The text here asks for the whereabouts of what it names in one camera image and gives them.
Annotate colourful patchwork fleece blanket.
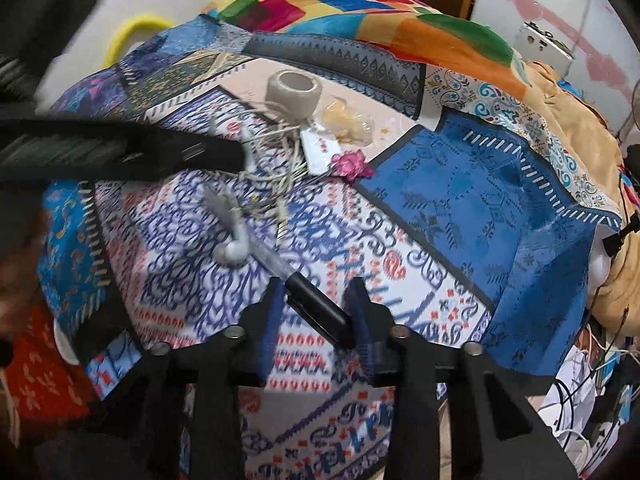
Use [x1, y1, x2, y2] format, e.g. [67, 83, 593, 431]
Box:
[203, 0, 528, 99]

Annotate tangled white earphone cable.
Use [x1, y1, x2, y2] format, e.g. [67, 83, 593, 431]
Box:
[202, 100, 312, 269]

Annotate tan fleece blanket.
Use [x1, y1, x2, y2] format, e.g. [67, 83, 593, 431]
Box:
[524, 62, 639, 337]

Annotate black capped marker pen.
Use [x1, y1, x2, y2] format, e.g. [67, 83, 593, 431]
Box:
[244, 231, 357, 352]

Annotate white tape roll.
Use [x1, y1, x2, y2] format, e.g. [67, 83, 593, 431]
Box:
[266, 70, 322, 122]

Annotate patchwork patterned bedspread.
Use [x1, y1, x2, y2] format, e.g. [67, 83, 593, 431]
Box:
[37, 14, 624, 480]

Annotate white wall switch box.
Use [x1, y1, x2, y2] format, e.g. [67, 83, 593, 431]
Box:
[514, 22, 575, 76]

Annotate crumpled clear plastic wrapper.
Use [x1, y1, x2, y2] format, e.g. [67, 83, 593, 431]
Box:
[319, 99, 374, 146]

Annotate white paper card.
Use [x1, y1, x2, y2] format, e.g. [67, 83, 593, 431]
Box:
[299, 127, 342, 176]

